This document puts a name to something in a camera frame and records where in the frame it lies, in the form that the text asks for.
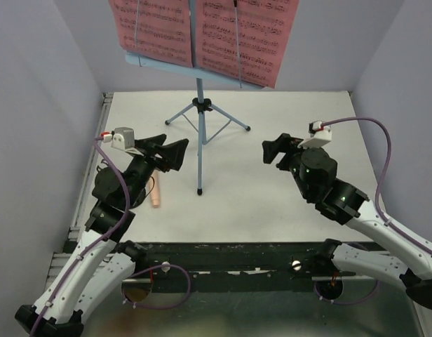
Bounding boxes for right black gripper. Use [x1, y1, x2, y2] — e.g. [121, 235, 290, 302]
[262, 132, 322, 200]

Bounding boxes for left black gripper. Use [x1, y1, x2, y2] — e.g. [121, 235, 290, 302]
[126, 134, 189, 206]

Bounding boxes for pink microphone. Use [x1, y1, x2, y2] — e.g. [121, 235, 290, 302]
[149, 171, 161, 209]

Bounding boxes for blue music stand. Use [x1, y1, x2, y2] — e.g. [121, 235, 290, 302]
[125, 52, 251, 195]

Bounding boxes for black microphone stand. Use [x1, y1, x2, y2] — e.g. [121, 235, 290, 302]
[92, 159, 151, 210]

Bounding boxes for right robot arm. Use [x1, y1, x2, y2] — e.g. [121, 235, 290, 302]
[262, 133, 432, 310]

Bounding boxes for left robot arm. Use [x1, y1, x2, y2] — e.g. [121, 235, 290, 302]
[15, 127, 189, 336]

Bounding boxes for right pink sheet music page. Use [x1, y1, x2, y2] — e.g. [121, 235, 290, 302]
[195, 0, 299, 88]

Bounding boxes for pink sheet music page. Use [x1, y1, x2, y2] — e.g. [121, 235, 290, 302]
[109, 0, 193, 67]
[195, 0, 299, 88]

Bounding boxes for left pink sheet music page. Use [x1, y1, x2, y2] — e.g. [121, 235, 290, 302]
[109, 0, 193, 67]

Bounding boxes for metal front plate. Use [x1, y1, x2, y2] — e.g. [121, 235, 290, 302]
[83, 284, 432, 336]

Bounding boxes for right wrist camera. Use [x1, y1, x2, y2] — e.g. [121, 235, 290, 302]
[298, 121, 332, 149]

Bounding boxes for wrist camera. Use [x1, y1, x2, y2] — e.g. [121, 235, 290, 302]
[298, 121, 332, 149]
[111, 127, 135, 153]

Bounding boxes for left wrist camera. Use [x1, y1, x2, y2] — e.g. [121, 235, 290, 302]
[111, 127, 135, 153]

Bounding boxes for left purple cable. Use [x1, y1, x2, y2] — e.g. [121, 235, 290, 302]
[28, 131, 192, 337]

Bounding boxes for left aluminium edge rail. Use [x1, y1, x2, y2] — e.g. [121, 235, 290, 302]
[67, 92, 114, 242]

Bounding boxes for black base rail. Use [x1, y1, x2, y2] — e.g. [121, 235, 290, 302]
[63, 240, 357, 294]

